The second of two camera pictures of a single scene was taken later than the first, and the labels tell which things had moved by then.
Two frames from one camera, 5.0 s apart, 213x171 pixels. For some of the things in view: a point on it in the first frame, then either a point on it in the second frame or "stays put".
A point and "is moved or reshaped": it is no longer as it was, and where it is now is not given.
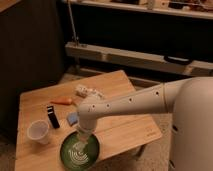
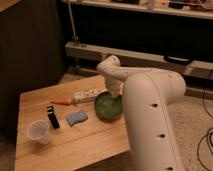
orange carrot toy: x=65 y=100 stays put
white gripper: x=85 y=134 to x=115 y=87
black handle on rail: x=177 y=60 stays put
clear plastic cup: x=39 y=129 stays put
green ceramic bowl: x=78 y=155 is moved or reshaped
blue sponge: x=72 y=118 stays put
